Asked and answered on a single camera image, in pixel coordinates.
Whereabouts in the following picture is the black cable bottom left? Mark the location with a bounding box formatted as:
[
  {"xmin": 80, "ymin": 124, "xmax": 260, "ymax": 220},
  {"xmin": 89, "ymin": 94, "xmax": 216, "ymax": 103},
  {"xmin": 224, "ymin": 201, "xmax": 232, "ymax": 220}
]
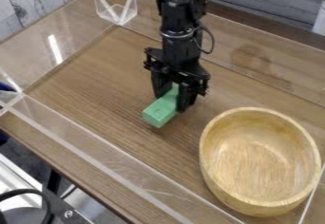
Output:
[{"xmin": 0, "ymin": 188, "xmax": 54, "ymax": 224}]

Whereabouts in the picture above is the green rectangular block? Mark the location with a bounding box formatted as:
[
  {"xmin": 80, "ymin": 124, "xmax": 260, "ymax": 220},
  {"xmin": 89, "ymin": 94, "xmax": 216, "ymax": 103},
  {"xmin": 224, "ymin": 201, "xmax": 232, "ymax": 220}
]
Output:
[{"xmin": 140, "ymin": 85, "xmax": 179, "ymax": 128}]

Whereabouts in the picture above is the brown wooden bowl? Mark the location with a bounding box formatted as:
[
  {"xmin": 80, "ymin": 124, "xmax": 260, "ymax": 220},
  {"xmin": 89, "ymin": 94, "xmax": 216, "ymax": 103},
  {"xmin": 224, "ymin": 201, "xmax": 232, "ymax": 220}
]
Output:
[{"xmin": 199, "ymin": 107, "xmax": 321, "ymax": 216}]

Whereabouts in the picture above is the clear acrylic corner bracket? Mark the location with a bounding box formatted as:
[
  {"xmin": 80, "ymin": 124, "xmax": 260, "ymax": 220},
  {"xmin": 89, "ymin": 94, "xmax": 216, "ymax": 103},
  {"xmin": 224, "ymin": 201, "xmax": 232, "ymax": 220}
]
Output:
[{"xmin": 93, "ymin": 0, "xmax": 137, "ymax": 27}]

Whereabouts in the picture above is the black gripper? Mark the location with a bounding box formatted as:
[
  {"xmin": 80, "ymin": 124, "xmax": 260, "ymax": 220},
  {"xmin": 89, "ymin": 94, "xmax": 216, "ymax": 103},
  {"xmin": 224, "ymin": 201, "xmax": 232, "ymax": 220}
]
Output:
[{"xmin": 143, "ymin": 32, "xmax": 211, "ymax": 112}]

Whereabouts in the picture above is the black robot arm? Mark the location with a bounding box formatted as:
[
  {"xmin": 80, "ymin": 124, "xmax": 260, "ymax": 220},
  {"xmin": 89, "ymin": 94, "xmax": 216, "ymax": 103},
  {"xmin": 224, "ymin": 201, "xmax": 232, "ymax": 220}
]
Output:
[{"xmin": 143, "ymin": 0, "xmax": 212, "ymax": 112}]

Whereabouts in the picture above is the clear acrylic barrier wall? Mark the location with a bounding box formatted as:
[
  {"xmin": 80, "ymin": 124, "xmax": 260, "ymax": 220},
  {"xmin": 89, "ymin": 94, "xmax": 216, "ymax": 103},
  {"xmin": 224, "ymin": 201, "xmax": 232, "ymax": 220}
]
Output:
[{"xmin": 0, "ymin": 0, "xmax": 325, "ymax": 224}]

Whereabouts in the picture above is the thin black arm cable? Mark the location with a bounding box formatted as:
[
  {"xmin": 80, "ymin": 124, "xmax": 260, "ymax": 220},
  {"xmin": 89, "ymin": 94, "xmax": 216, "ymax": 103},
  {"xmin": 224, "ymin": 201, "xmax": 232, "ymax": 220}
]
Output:
[{"xmin": 191, "ymin": 22, "xmax": 215, "ymax": 55}]

